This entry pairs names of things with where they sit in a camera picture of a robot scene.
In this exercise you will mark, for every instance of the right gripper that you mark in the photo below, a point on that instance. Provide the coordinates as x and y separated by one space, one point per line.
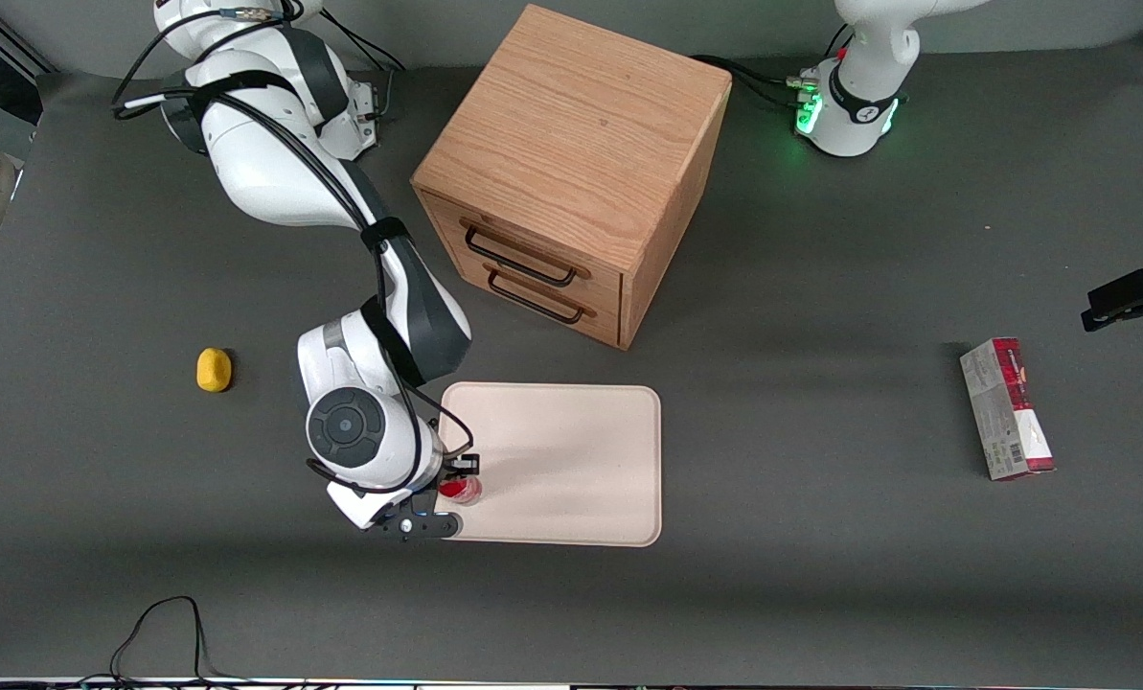
453 470

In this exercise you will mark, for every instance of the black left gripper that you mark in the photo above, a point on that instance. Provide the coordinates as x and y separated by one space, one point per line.
1132 295

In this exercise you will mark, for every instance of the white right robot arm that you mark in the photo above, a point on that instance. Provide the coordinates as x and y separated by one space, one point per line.
264 163

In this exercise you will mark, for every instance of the beige plastic tray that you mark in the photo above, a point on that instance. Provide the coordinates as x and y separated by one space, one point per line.
571 465

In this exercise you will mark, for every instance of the red plaid cardboard box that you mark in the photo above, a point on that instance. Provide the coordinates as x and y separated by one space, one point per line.
1007 412

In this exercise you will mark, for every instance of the wooden drawer front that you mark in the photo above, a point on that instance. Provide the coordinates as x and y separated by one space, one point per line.
533 251
552 311

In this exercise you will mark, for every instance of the yellow lemon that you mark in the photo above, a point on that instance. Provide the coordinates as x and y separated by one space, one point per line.
214 370

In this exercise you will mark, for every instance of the wooden drawer cabinet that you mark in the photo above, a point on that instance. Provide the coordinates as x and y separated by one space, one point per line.
571 125

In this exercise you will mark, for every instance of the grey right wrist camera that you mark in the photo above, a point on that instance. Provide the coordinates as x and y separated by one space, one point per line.
418 527

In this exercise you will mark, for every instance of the aluminium frame rail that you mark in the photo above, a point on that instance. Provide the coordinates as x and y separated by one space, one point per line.
6 38

